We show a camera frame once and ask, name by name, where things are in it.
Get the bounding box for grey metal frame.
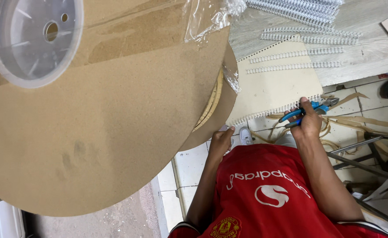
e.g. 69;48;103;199
326;132;388;186

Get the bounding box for white cabinet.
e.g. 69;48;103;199
0;200;26;238

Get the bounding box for clear plastic spool hub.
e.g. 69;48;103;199
0;0;84;89

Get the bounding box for silver notebook binding wire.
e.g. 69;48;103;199
230;94;322;128

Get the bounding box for pile of silver binding wires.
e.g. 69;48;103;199
245;0;345;28

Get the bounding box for person's right hand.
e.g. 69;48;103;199
284;97;324;139

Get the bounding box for blue-handled cutting pliers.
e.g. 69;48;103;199
278;97;340;129

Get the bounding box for large brown cardboard spool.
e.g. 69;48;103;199
0;0;239;217

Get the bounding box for clear plastic wrap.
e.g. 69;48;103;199
183;0;248;94

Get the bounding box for heap of brown paper strips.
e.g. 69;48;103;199
250;92;388;156

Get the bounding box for red sports jersey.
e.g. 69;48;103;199
168;143;388;238

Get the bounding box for white shoe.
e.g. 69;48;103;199
239;127;254;146

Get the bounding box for beige cover notebook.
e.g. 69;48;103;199
225;40;324;128

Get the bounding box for person's left hand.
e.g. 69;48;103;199
208;126;236;162

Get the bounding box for white paper sheets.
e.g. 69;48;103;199
345;180;388;233

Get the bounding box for silver binding wire comb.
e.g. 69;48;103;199
263;26;364;38
260;33;360;46
246;61;342;74
249;47;345;64

